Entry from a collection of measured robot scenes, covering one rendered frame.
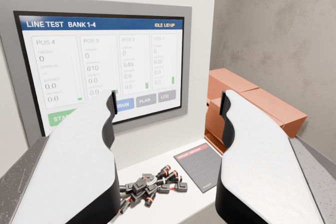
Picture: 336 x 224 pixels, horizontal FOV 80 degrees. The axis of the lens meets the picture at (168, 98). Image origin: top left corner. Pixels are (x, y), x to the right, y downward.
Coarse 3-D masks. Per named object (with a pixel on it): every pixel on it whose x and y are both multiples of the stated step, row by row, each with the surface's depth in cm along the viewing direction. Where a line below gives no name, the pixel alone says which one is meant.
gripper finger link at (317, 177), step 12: (300, 144) 8; (300, 156) 7; (312, 156) 7; (300, 168) 7; (312, 168) 7; (324, 168) 7; (312, 180) 6; (324, 180) 6; (312, 192) 6; (324, 192) 6; (324, 204) 6; (324, 216) 5
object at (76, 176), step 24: (96, 96) 11; (72, 120) 9; (96, 120) 9; (48, 144) 8; (72, 144) 8; (96, 144) 8; (48, 168) 7; (72, 168) 7; (96, 168) 7; (48, 192) 6; (72, 192) 6; (96, 192) 6; (24, 216) 5; (48, 216) 5; (72, 216) 5; (96, 216) 6
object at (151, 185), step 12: (168, 168) 64; (144, 180) 58; (156, 180) 58; (168, 180) 62; (180, 180) 61; (120, 192) 54; (132, 192) 54; (144, 192) 55; (156, 192) 57; (168, 192) 58; (120, 204) 50
